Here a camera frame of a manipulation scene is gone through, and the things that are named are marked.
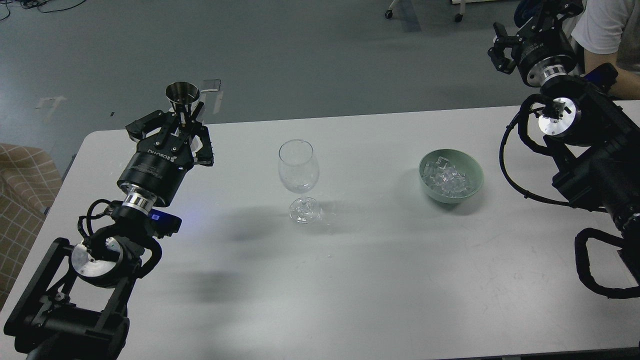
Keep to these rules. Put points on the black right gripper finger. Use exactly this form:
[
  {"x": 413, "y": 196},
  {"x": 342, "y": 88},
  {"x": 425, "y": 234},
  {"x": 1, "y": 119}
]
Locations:
[
  {"x": 550, "y": 15},
  {"x": 502, "y": 41}
]

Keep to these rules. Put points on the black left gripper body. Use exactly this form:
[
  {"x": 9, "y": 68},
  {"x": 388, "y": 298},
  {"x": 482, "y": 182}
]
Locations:
[{"x": 157, "y": 170}]

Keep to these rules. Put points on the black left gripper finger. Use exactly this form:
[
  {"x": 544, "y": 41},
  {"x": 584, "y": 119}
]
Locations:
[
  {"x": 152, "y": 130},
  {"x": 194, "y": 147}
]

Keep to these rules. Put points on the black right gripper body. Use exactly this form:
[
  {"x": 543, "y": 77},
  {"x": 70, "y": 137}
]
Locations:
[{"x": 537, "y": 50}]

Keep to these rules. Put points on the steel cocktail jigger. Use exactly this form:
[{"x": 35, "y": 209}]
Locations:
[{"x": 184, "y": 98}]

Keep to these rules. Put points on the clear ice cubes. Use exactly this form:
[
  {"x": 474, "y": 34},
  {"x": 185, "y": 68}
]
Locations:
[{"x": 444, "y": 178}]

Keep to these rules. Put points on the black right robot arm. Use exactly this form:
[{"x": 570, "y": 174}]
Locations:
[{"x": 573, "y": 120}]

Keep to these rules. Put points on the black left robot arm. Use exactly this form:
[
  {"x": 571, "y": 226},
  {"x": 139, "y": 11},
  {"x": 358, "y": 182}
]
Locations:
[{"x": 75, "y": 306}]

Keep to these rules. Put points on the clear wine glass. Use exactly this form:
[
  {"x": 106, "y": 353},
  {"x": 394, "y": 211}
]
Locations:
[{"x": 299, "y": 172}]

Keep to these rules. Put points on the seated person white shirt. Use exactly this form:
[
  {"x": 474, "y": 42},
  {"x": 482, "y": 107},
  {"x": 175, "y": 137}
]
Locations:
[{"x": 609, "y": 32}]

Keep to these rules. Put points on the beige checkered cushion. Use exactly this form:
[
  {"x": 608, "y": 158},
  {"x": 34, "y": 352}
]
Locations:
[{"x": 29, "y": 184}]

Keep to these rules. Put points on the green bowl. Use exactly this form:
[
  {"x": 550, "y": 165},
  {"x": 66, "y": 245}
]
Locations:
[{"x": 464, "y": 162}]

